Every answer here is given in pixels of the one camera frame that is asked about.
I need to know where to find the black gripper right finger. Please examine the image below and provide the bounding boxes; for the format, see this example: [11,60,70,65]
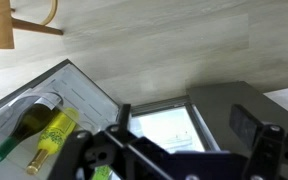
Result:
[229,104,288,180]

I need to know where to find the stainless steel fridge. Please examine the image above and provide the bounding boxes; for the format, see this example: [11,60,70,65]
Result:
[129,81,288,180]

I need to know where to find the bright green bottle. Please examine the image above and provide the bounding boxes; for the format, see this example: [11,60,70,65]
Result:
[91,164,114,180]

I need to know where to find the dark green wine bottle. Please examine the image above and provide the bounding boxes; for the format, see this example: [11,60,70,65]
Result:
[0,103,61,164]

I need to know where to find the yellow bottle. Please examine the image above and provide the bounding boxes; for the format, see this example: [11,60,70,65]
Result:
[25,107,80,176]

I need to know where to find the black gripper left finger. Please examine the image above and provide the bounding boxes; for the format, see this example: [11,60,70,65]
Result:
[48,103,171,180]

